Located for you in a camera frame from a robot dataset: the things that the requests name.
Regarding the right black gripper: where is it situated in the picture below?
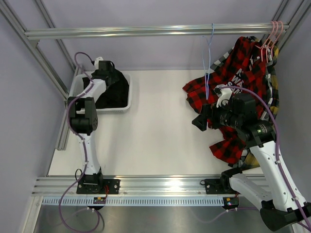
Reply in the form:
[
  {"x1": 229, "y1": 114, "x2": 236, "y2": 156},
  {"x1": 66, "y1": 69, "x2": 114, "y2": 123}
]
[{"x1": 192, "y1": 98, "x2": 242, "y2": 131}]

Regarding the light blue wire hanger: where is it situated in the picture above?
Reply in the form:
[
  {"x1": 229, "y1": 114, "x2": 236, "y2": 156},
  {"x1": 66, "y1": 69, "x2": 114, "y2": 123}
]
[{"x1": 201, "y1": 23, "x2": 215, "y2": 100}]

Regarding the black polo shirt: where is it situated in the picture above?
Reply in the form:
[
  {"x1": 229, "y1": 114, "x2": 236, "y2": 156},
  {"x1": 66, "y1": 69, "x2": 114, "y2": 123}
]
[{"x1": 80, "y1": 69, "x2": 129, "y2": 109}]

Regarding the white plastic basket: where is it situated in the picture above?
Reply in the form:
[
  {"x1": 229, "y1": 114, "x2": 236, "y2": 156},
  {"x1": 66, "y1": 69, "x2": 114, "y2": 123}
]
[{"x1": 69, "y1": 72, "x2": 133, "y2": 115}]

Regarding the red black plaid shirt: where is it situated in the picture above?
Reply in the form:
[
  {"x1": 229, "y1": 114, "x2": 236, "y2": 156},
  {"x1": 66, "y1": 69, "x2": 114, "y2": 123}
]
[{"x1": 182, "y1": 36, "x2": 279, "y2": 167}]

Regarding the pink wire hanger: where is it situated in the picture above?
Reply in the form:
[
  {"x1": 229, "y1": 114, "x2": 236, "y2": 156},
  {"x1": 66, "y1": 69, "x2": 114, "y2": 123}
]
[
  {"x1": 263, "y1": 21, "x2": 279, "y2": 59},
  {"x1": 266, "y1": 21, "x2": 284, "y2": 62},
  {"x1": 256, "y1": 21, "x2": 276, "y2": 62}
]

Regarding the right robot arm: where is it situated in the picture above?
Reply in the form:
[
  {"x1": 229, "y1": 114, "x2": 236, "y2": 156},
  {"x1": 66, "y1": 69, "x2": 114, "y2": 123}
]
[{"x1": 192, "y1": 93, "x2": 311, "y2": 231}]

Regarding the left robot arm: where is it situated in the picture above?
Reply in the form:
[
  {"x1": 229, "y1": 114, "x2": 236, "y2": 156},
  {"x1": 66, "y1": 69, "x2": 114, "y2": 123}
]
[{"x1": 67, "y1": 57, "x2": 119, "y2": 194}]

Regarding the grey white plaid shirt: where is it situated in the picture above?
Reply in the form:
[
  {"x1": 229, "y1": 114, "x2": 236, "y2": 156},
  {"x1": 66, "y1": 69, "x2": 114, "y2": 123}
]
[{"x1": 206, "y1": 47, "x2": 234, "y2": 75}]

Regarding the yellow plaid shirt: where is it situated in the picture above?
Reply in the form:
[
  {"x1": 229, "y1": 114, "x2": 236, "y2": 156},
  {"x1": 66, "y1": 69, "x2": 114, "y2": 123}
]
[{"x1": 241, "y1": 46, "x2": 279, "y2": 170}]

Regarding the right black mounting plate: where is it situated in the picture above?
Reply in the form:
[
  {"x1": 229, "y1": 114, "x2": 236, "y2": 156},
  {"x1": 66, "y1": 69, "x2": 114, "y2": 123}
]
[{"x1": 200, "y1": 178, "x2": 239, "y2": 195}]

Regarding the black mounting plate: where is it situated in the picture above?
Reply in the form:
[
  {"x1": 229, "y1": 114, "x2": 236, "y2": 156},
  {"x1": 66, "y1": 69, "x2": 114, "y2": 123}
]
[
  {"x1": 76, "y1": 179, "x2": 121, "y2": 195},
  {"x1": 200, "y1": 178, "x2": 239, "y2": 195}
]

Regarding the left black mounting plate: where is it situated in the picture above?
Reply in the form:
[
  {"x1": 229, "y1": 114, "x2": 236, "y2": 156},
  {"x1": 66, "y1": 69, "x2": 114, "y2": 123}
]
[{"x1": 76, "y1": 179, "x2": 121, "y2": 195}]

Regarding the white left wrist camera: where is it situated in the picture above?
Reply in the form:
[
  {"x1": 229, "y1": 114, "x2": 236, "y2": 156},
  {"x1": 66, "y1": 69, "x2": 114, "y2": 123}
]
[{"x1": 91, "y1": 57, "x2": 104, "y2": 70}]

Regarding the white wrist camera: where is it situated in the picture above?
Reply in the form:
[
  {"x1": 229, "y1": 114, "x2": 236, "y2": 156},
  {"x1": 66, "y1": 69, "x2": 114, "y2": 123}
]
[
  {"x1": 214, "y1": 84, "x2": 233, "y2": 108},
  {"x1": 91, "y1": 57, "x2": 104, "y2": 70}
]

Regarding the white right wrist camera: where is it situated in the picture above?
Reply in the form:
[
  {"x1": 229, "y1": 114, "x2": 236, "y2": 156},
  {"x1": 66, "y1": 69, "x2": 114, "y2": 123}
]
[{"x1": 214, "y1": 84, "x2": 233, "y2": 108}]

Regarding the left aluminium frame post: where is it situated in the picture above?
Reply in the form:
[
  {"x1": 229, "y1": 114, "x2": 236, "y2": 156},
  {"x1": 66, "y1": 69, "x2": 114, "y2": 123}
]
[{"x1": 0, "y1": 0, "x2": 85, "y2": 100}]

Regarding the aluminium frame post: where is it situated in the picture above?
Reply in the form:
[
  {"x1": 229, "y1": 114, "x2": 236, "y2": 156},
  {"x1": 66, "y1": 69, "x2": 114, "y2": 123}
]
[
  {"x1": 0, "y1": 0, "x2": 85, "y2": 100},
  {"x1": 271, "y1": 0, "x2": 311, "y2": 51}
]

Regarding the aluminium hanging rail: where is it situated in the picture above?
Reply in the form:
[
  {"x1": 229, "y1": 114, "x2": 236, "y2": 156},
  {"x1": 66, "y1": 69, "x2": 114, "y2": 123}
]
[{"x1": 24, "y1": 22, "x2": 289, "y2": 40}]

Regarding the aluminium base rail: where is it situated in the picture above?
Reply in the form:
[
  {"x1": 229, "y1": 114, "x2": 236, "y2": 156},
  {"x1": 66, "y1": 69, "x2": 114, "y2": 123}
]
[{"x1": 31, "y1": 175, "x2": 270, "y2": 197}]

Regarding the right aluminium frame post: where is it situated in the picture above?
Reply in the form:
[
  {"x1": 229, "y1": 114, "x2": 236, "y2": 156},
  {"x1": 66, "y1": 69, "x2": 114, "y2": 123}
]
[{"x1": 271, "y1": 0, "x2": 311, "y2": 51}]

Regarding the white slotted cable duct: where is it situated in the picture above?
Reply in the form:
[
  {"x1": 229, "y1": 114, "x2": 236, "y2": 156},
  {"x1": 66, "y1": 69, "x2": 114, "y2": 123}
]
[{"x1": 42, "y1": 196, "x2": 225, "y2": 206}]

